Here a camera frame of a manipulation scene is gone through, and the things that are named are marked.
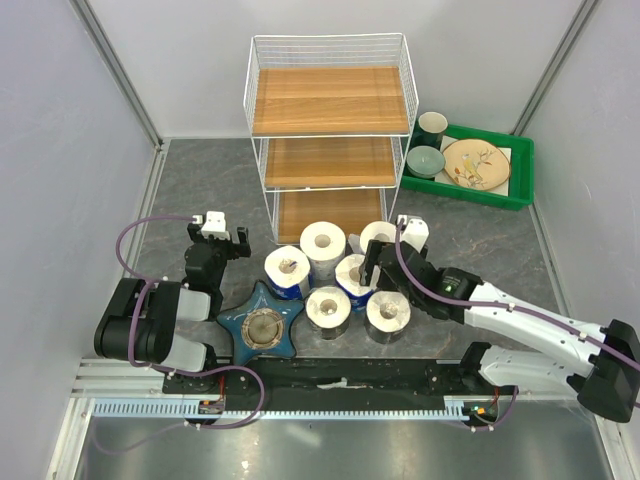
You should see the dark green cup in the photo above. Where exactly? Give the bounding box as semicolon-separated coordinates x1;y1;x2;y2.
418;112;448;150

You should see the blue paper roll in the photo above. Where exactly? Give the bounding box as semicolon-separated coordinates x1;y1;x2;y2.
264;245;311;300
334;254;375;311

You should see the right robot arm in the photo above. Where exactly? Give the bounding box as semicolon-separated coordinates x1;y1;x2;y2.
360;240;639;423

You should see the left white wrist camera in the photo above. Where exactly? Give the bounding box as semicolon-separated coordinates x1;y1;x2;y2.
192;211;230;240

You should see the black paper roll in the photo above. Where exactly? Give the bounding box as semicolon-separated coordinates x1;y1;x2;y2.
365;291;411;345
305;286;351;340

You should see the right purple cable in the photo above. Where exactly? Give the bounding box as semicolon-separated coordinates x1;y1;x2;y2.
394;224;640;436

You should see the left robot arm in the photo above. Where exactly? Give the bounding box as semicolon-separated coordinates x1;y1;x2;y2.
94;222;251;393

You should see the white floral paper roll right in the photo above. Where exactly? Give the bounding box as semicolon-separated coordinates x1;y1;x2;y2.
359;221;396;255

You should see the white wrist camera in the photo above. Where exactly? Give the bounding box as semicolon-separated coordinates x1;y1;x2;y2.
396;214;429;252
192;211;230;240

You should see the white wire three-tier shelf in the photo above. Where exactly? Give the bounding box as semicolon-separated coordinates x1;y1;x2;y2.
243;33;419;244

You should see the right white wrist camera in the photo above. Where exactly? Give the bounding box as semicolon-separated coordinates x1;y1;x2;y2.
396;214;429;252

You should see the white floral paper roll left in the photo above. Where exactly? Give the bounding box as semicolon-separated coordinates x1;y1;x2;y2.
299;221;346;281

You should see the green ceramic bowl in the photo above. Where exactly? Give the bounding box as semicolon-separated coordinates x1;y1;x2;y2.
406;146;446;180

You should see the white floral paper roll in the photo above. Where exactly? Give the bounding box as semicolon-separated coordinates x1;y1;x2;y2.
299;221;346;281
359;221;396;255

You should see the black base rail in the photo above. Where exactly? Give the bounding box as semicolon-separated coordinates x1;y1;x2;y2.
162;357;521;412

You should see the green plastic tray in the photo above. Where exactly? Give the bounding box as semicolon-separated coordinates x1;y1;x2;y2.
400;124;535;211

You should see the blue star-shaped dish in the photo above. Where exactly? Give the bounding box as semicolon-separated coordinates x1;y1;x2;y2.
216;281;305;366

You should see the bird pattern ceramic plate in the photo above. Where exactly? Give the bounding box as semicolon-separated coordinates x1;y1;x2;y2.
441;138;512;190

